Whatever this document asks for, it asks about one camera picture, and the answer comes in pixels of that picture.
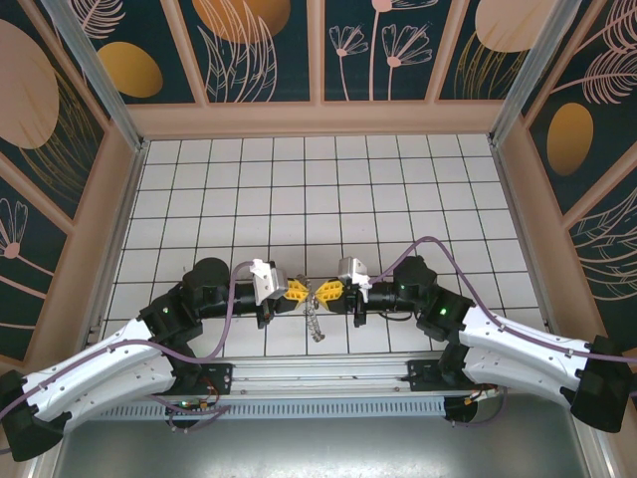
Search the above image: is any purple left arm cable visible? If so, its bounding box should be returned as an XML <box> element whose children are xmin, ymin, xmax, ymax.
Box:
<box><xmin>0</xmin><ymin>261</ymin><xmax>256</xmax><ymax>434</ymax></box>

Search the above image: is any grey slotted cable duct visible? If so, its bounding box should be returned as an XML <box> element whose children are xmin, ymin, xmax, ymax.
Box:
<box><xmin>92</xmin><ymin>395</ymin><xmax>449</xmax><ymax>420</ymax></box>

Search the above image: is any metal disc with split rings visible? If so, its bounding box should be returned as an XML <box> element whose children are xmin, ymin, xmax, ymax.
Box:
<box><xmin>296</xmin><ymin>272</ymin><xmax>328</xmax><ymax>345</ymax></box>

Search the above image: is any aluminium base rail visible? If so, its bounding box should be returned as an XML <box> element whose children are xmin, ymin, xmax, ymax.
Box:
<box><xmin>54</xmin><ymin>352</ymin><xmax>596</xmax><ymax>397</ymax></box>

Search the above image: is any aluminium frame post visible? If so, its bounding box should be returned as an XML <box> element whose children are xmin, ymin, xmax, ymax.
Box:
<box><xmin>40</xmin><ymin>0</ymin><xmax>150</xmax><ymax>153</ymax></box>
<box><xmin>487</xmin><ymin>0</ymin><xmax>581</xmax><ymax>146</ymax></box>

